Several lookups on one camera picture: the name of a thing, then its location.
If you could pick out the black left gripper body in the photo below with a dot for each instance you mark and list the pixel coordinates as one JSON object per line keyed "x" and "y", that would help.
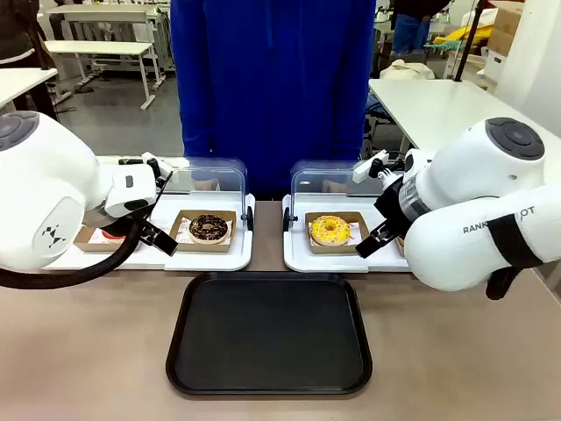
{"x": 125, "y": 226}

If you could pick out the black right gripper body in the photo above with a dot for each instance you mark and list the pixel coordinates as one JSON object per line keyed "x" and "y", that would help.
{"x": 392, "y": 201}

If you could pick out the person right forearm blue sleeve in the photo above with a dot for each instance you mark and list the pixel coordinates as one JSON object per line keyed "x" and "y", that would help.
{"x": 193, "y": 109}

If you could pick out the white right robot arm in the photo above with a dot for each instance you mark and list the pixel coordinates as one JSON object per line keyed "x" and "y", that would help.
{"x": 473, "y": 184}

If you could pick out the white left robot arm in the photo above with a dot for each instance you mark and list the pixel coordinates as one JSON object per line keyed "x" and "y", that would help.
{"x": 44, "y": 175}

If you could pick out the red glazed donut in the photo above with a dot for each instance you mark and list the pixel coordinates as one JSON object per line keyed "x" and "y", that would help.
{"x": 115, "y": 237}

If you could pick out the brown cardboard donut box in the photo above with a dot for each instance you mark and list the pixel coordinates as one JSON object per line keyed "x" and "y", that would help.
{"x": 333, "y": 250}
{"x": 201, "y": 247}
{"x": 90, "y": 245}
{"x": 400, "y": 246}

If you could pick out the chocolate sprinkled donut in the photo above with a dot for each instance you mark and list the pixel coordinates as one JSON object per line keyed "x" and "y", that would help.
{"x": 197, "y": 230}

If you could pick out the yellow glazed donut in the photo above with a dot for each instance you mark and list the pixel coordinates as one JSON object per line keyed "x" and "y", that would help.
{"x": 322, "y": 232}

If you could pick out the black plastic serving tray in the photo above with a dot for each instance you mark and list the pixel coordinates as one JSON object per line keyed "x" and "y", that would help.
{"x": 269, "y": 333}

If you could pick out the white printed paper liner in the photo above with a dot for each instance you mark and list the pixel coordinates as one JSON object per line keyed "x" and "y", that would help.
{"x": 94, "y": 237}
{"x": 182, "y": 232}
{"x": 356, "y": 232}

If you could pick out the white display case base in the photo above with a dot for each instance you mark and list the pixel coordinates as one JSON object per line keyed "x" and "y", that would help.
{"x": 206, "y": 261}
{"x": 298, "y": 261}

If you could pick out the clear display case lid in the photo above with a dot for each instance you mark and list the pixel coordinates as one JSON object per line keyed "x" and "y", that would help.
{"x": 315, "y": 175}
{"x": 219, "y": 175}

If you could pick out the large white table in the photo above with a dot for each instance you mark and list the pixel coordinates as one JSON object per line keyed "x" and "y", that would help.
{"x": 429, "y": 105}

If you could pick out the beige fabric bag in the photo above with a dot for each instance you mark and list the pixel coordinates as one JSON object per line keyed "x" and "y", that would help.
{"x": 407, "y": 70}

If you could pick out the green cloth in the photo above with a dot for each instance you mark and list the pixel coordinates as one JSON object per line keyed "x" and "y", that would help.
{"x": 442, "y": 44}

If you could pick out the person torso in blue hoodie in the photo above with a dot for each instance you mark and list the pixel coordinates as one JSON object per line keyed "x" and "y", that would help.
{"x": 271, "y": 87}

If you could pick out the white storage box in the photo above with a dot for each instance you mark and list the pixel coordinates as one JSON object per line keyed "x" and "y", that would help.
{"x": 495, "y": 66}

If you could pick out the bystander in blue jeans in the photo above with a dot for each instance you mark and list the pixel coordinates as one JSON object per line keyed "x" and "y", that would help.
{"x": 412, "y": 30}

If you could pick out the black stand pole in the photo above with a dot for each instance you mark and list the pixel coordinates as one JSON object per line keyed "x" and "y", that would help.
{"x": 466, "y": 44}

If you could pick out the white workshop table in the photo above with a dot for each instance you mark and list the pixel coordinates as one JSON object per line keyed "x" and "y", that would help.
{"x": 101, "y": 47}
{"x": 22, "y": 83}
{"x": 105, "y": 11}

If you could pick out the yellow cloth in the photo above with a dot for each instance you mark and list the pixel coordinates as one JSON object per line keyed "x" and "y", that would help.
{"x": 477, "y": 33}

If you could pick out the brown cardboard carton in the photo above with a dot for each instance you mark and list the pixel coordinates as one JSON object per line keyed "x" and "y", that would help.
{"x": 506, "y": 30}

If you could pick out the bystander in dark clothes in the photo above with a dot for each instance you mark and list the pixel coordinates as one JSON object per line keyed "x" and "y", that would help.
{"x": 17, "y": 30}

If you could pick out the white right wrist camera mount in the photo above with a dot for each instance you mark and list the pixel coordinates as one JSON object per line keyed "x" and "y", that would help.
{"x": 366, "y": 169}

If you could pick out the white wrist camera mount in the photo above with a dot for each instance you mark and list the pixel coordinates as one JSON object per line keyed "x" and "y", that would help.
{"x": 160, "y": 169}
{"x": 366, "y": 169}

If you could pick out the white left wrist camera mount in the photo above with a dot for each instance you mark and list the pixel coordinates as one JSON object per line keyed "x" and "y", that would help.
{"x": 160, "y": 169}

